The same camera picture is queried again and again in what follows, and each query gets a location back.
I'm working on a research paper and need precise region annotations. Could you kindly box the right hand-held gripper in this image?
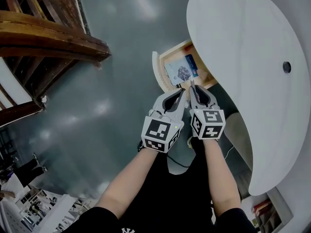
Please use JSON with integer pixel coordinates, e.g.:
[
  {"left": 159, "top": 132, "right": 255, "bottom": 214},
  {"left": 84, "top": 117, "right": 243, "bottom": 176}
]
[{"left": 189, "top": 85, "right": 227, "bottom": 140}]

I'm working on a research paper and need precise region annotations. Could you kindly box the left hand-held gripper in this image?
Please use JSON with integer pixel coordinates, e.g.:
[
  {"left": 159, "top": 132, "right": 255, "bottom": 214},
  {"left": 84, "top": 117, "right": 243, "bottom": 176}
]
[{"left": 140, "top": 88, "right": 188, "bottom": 153}]

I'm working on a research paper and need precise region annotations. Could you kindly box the wooden drawer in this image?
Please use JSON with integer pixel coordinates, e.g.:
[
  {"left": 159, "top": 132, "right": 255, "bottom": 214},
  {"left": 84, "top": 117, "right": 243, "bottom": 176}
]
[{"left": 152, "top": 39, "right": 219, "bottom": 95}]

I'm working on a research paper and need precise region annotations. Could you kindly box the person's right forearm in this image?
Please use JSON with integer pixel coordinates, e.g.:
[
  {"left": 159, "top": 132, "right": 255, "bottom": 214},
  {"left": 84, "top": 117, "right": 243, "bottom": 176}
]
[{"left": 203, "top": 137, "right": 241, "bottom": 218}]

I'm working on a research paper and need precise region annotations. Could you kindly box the person's left forearm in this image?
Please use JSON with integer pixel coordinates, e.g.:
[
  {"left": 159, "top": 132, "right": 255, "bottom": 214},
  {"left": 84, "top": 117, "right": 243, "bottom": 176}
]
[{"left": 96, "top": 149, "right": 169, "bottom": 219}]

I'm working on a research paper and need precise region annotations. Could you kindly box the booklet in drawer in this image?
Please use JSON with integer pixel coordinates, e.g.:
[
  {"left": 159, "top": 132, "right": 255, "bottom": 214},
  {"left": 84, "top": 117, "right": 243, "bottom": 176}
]
[{"left": 164, "top": 58, "right": 195, "bottom": 87}]

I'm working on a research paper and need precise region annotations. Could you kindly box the white curved desk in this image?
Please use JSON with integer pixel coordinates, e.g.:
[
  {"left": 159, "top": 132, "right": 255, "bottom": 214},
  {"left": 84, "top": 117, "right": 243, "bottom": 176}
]
[{"left": 186, "top": 0, "right": 311, "bottom": 199}]

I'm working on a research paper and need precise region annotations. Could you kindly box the blue sachet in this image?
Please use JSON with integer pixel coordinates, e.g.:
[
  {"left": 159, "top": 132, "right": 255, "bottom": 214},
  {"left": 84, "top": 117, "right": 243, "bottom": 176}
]
[{"left": 184, "top": 54, "right": 200, "bottom": 79}]

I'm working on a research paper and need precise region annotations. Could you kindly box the person's black shirt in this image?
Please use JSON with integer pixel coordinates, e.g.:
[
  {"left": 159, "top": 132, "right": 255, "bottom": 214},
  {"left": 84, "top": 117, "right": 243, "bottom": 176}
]
[{"left": 62, "top": 139, "right": 258, "bottom": 233}]

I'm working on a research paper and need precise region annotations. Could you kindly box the grey wooden shelf unit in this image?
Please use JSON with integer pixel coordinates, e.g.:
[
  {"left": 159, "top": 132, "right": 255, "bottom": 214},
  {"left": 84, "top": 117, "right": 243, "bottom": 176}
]
[{"left": 250, "top": 187, "right": 295, "bottom": 233}]

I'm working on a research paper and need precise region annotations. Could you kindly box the white table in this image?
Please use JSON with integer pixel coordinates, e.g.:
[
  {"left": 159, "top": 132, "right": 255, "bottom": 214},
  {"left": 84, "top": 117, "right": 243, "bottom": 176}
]
[{"left": 40, "top": 194, "right": 79, "bottom": 233}]

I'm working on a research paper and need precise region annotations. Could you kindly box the black floor cable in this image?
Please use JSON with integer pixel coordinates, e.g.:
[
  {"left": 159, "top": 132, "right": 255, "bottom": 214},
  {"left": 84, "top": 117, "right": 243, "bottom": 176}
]
[{"left": 166, "top": 154, "right": 194, "bottom": 168}]

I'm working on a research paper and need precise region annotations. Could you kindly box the white power cable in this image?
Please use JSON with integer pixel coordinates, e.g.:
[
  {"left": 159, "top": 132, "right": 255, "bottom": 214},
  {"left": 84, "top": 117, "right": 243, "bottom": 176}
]
[{"left": 223, "top": 146, "right": 235, "bottom": 161}]

